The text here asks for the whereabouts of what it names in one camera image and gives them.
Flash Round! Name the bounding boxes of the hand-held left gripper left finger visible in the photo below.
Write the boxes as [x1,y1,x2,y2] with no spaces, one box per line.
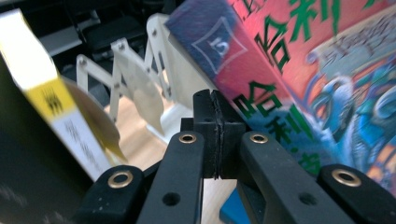
[136,89,223,224]

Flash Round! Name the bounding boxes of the grey metal desk stand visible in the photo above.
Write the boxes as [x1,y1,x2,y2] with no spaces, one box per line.
[38,18,101,58]

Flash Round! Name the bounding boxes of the red and blue illustrated book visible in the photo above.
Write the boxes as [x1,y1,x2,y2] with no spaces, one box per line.
[163,0,396,198]

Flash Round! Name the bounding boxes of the yellow book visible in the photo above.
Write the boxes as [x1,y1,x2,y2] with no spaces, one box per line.
[0,7,129,182]

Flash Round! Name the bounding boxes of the white expandable book rack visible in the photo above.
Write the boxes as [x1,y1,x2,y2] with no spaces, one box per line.
[76,12,219,146]

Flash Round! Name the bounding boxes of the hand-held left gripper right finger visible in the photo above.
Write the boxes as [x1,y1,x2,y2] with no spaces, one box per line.
[214,91,354,224]

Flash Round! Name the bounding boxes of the black chair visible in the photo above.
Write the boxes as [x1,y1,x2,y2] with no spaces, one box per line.
[83,14,148,53]

